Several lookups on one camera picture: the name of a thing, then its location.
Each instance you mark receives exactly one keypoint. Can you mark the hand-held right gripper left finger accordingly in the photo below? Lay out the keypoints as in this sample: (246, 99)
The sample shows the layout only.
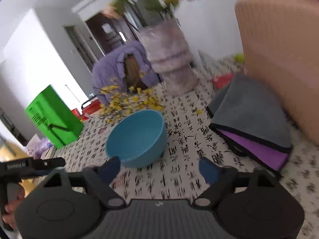
(111, 169)

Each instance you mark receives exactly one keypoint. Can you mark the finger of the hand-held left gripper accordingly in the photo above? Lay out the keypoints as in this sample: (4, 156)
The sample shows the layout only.
(37, 173)
(47, 163)

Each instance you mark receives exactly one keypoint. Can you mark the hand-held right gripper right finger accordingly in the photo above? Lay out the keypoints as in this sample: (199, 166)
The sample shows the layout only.
(209, 170)

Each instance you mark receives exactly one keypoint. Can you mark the blue bowl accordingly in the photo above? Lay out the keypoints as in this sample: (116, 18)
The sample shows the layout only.
(139, 134)

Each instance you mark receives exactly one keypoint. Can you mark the person's left hand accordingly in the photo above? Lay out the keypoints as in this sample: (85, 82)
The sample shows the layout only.
(11, 210)

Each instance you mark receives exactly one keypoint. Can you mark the lilac plastic bag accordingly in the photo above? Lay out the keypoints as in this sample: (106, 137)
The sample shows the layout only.
(39, 145)

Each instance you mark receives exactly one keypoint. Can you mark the calligraphy printed tablecloth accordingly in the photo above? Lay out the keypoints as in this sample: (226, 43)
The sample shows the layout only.
(187, 134)

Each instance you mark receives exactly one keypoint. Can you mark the green paper bag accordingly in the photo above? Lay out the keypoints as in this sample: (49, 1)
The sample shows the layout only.
(54, 114)

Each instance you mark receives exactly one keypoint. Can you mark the purple cloth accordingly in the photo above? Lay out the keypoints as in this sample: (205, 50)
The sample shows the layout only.
(259, 151)

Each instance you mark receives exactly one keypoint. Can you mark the red plastic container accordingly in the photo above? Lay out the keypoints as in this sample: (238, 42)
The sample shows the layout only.
(91, 105)

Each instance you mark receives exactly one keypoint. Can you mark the grey cloth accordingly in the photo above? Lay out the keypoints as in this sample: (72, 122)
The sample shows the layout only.
(244, 109)

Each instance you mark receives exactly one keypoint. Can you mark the yellow flower branch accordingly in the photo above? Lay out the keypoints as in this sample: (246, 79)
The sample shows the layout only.
(124, 99)

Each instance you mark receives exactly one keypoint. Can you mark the flat red packet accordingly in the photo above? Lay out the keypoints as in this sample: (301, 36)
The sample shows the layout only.
(221, 80)

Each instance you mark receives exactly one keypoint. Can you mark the wooden chair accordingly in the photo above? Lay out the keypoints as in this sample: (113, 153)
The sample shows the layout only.
(130, 72)

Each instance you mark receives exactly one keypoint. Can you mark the purple jacket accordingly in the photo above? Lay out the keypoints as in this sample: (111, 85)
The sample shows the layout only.
(109, 64)

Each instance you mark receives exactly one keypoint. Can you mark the lilac ceramic vase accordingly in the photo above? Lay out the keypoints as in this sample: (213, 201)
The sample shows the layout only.
(169, 62)

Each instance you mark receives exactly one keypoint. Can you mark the dark entrance door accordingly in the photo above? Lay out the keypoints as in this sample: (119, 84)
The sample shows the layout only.
(109, 34)

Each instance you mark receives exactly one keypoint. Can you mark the pink hard case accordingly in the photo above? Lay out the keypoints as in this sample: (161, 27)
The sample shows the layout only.
(279, 54)

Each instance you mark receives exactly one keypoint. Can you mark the grey refrigerator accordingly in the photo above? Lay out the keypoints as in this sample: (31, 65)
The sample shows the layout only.
(132, 20)

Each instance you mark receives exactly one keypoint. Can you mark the dried rose bouquet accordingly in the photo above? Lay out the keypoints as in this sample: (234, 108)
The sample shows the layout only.
(159, 2)

